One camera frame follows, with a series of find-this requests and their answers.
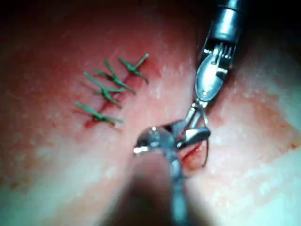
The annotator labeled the curved steel needle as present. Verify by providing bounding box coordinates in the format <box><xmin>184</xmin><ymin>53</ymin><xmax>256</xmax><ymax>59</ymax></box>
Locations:
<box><xmin>200</xmin><ymin>103</ymin><xmax>211</xmax><ymax>169</ymax></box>

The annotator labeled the tissue pad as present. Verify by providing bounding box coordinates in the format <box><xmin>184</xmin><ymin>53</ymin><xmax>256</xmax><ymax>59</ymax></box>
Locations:
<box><xmin>0</xmin><ymin>0</ymin><xmax>301</xmax><ymax>226</ymax></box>

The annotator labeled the right arm needle driver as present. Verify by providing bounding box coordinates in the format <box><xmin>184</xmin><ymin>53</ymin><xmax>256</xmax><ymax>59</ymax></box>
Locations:
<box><xmin>133</xmin><ymin>126</ymin><xmax>176</xmax><ymax>158</ymax></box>

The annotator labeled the right arm needle driver jaw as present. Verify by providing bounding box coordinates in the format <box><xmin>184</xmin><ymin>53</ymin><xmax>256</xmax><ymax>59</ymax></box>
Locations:
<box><xmin>172</xmin><ymin>119</ymin><xmax>187</xmax><ymax>140</ymax></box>
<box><xmin>177</xmin><ymin>128</ymin><xmax>212</xmax><ymax>148</ymax></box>

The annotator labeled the left arm needle driver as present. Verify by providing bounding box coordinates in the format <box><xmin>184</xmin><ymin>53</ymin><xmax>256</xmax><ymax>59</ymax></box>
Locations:
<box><xmin>195</xmin><ymin>36</ymin><xmax>238</xmax><ymax>103</ymax></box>

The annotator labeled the left arm needle driver jaw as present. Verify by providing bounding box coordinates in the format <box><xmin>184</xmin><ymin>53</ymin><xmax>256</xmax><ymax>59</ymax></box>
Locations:
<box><xmin>182</xmin><ymin>103</ymin><xmax>200</xmax><ymax>133</ymax></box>
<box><xmin>191</xmin><ymin>106</ymin><xmax>205</xmax><ymax>129</ymax></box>

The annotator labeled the blue stitching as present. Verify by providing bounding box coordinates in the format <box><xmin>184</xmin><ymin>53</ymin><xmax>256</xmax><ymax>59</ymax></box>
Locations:
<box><xmin>74</xmin><ymin>53</ymin><xmax>150</xmax><ymax>129</ymax></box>

